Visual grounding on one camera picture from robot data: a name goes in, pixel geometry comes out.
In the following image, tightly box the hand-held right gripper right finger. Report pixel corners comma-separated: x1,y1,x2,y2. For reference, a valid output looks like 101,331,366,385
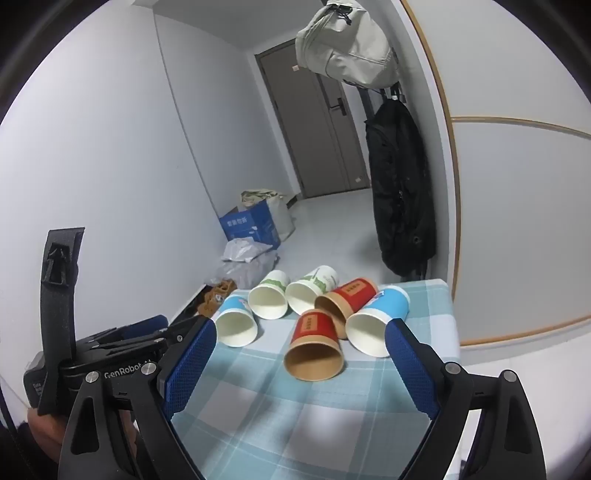
385,318,549,480

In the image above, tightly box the white green paper cup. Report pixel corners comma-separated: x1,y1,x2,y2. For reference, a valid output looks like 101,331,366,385
285,265,341,315
247,270,291,320

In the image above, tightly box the grey backpack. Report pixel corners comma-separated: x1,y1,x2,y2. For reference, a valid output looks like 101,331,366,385
295,0,402,89

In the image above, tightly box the person's left hand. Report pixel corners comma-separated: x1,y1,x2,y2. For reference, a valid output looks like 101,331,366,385
27,406,68,469

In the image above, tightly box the red paper cup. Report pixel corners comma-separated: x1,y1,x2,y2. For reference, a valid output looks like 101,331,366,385
283,310,346,382
315,277,379,341

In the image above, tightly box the checked teal tablecloth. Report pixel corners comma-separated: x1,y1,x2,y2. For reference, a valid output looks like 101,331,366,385
168,279,460,480

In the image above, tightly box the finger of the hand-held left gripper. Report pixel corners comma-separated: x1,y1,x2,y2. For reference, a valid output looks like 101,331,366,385
90,315,170,346
154,316,204,354

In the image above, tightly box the grey door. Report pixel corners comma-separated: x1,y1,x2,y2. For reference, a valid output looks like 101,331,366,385
255,46,371,199

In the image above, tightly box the clear plastic bag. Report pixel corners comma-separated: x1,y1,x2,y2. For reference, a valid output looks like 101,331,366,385
205,257,278,292

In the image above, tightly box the blue paper cup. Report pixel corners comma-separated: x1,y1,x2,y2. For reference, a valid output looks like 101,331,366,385
215,295,259,348
345,285,411,358

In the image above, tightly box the brown slipper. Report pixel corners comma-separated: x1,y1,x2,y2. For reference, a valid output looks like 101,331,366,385
198,280,237,317

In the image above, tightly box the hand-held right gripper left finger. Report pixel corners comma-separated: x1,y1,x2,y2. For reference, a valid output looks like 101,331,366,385
58,316,218,480

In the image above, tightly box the white plastic bag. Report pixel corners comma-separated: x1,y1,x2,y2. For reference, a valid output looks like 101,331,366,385
224,237,273,264

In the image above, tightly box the black jacket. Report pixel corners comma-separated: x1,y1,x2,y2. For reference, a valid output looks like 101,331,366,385
365,98,437,278

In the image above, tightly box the blue cardboard box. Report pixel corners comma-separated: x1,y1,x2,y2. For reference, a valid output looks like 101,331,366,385
218,199,282,250

